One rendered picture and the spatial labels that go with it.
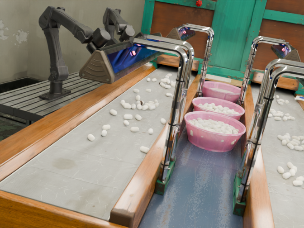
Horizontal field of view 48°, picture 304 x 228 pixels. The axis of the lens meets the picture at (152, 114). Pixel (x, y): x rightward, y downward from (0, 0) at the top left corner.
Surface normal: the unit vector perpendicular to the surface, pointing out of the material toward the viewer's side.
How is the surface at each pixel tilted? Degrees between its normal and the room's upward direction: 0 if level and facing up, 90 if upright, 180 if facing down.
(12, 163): 45
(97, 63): 90
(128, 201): 0
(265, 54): 90
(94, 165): 0
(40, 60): 90
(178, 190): 0
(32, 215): 90
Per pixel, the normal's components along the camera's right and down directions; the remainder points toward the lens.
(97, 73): -0.23, 0.28
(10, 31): 0.94, 0.24
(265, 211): 0.15, -0.94
